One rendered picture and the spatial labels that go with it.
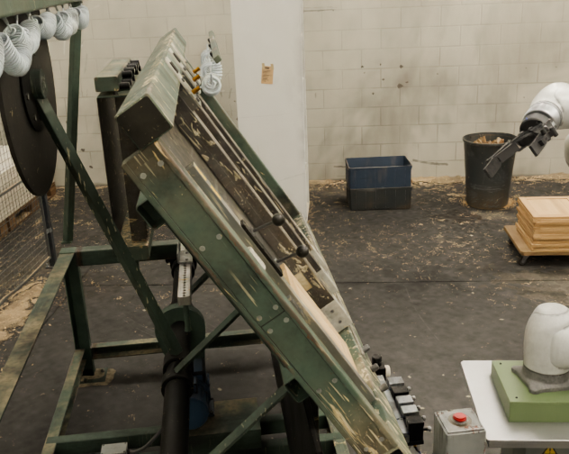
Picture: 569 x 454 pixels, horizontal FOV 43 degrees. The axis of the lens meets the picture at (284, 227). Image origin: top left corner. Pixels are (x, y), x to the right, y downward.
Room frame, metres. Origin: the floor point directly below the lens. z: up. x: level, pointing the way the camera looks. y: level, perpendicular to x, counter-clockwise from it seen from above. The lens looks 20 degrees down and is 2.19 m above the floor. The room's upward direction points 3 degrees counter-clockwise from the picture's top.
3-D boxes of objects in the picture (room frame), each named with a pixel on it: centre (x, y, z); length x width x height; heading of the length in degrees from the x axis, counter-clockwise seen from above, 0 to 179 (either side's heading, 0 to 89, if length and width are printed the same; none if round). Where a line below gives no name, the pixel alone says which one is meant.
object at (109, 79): (3.47, 0.75, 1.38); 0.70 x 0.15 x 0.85; 6
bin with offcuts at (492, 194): (6.59, -1.96, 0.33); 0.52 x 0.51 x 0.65; 175
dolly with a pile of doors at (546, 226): (5.28, -2.04, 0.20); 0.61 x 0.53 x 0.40; 175
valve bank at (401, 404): (2.23, -0.38, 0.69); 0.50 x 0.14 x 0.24; 6
